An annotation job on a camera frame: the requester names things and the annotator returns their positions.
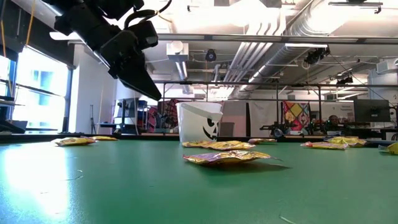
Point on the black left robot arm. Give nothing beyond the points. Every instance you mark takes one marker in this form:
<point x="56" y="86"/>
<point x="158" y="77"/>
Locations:
<point x="87" y="25"/>

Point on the colourful diamond hanging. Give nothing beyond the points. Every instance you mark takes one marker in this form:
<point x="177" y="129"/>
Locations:
<point x="295" y="112"/>

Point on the black widescreen monitor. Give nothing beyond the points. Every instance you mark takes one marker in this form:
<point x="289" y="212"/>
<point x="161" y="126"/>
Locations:
<point x="371" y="110"/>

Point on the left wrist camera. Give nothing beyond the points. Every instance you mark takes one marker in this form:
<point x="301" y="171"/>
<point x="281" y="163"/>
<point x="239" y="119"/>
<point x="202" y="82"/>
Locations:
<point x="144" y="34"/>

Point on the silver air ducts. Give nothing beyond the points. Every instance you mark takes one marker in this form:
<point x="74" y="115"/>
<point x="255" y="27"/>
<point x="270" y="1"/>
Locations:
<point x="248" y="59"/>

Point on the black metal rack frame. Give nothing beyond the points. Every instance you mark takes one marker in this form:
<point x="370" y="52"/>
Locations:
<point x="280" y="84"/>

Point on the black track light cluster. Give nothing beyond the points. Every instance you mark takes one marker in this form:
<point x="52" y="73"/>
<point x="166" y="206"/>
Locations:
<point x="317" y="54"/>

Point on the white air unit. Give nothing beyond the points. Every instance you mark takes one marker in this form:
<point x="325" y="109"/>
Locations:
<point x="387" y="66"/>

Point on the green table mat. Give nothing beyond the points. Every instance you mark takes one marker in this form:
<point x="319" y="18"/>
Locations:
<point x="199" y="193"/>

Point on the black ceiling spotlight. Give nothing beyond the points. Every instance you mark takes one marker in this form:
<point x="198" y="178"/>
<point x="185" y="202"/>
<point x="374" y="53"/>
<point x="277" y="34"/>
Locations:
<point x="211" y="55"/>

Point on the yellow Sour Patch candy packet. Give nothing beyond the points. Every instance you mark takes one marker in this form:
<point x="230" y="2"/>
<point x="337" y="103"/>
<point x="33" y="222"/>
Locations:
<point x="74" y="141"/>
<point x="233" y="145"/>
<point x="325" y="145"/>
<point x="392" y="148"/>
<point x="262" y="141"/>
<point x="196" y="144"/>
<point x="104" y="138"/>
<point x="348" y="141"/>
<point x="224" y="158"/>

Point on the white ceiling box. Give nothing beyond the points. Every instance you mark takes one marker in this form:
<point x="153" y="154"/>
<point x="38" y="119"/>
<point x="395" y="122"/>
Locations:
<point x="177" y="49"/>

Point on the person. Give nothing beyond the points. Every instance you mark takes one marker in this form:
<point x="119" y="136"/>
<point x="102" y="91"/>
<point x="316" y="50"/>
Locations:
<point x="333" y="119"/>

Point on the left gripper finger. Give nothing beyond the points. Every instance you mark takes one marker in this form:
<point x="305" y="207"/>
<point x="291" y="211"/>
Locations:
<point x="136" y="82"/>
<point x="149" y="77"/>

